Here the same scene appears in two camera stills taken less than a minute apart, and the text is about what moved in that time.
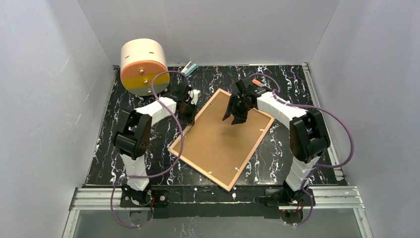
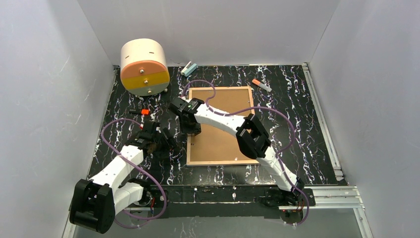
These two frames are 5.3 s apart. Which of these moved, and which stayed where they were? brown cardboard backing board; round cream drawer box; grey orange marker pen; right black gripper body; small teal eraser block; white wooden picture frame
Moved: white wooden picture frame; right black gripper body; brown cardboard backing board
Stayed: small teal eraser block; round cream drawer box; grey orange marker pen
